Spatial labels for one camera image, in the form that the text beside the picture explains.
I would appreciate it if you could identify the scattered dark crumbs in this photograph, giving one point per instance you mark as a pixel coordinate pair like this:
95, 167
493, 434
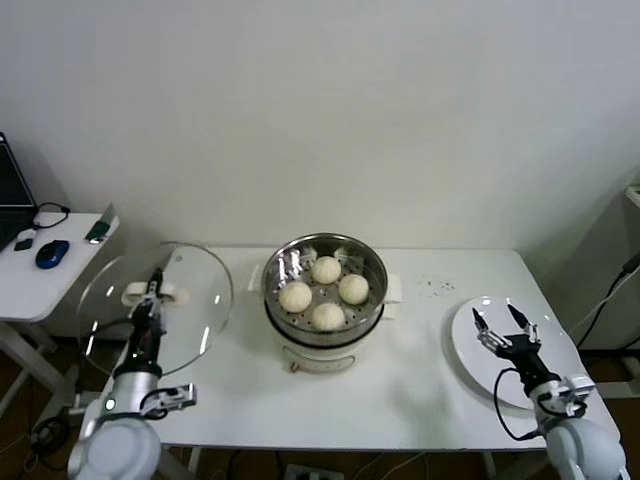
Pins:
442, 286

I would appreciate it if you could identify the round glass pot lid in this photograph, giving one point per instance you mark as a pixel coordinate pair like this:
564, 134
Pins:
200, 280

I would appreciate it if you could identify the small white side table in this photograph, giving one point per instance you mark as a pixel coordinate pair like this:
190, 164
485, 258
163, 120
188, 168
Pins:
40, 290

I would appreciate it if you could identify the white rectangular work table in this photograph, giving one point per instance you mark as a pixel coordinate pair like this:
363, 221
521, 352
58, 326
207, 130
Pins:
400, 400

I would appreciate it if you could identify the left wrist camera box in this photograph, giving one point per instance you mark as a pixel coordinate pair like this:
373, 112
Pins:
172, 397

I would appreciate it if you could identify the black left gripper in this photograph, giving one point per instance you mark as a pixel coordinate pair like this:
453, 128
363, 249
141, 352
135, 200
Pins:
147, 345

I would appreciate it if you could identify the black laptop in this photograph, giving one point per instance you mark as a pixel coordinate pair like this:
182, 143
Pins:
12, 190

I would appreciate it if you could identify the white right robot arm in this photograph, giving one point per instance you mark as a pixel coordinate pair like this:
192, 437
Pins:
585, 450

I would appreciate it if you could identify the white metal floor frame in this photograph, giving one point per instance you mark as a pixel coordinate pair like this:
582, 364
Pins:
617, 387

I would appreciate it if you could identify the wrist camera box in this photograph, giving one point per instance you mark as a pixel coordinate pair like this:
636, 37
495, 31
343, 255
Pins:
570, 395
172, 397

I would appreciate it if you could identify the green card in holder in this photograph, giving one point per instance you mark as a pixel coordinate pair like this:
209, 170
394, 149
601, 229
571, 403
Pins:
98, 230

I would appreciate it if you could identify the large white plate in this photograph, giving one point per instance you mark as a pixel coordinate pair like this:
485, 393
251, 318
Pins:
500, 310

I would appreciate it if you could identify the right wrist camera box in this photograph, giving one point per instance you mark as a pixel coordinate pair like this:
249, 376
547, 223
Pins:
570, 395

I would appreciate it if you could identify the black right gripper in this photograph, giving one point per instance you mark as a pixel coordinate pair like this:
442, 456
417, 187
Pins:
530, 362

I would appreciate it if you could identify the white power strip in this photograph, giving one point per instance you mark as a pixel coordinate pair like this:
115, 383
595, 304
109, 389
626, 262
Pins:
310, 472

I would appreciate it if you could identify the small black adapter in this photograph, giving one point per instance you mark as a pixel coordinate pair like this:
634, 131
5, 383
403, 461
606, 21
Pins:
22, 245

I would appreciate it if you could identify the white steamed baozi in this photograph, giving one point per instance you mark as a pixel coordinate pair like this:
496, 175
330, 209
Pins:
328, 316
354, 289
295, 297
326, 270

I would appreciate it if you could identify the perforated steel steamer basket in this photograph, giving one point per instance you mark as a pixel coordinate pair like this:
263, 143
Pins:
280, 270

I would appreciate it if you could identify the blue computer mouse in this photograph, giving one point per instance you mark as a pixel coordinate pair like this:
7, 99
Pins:
51, 253

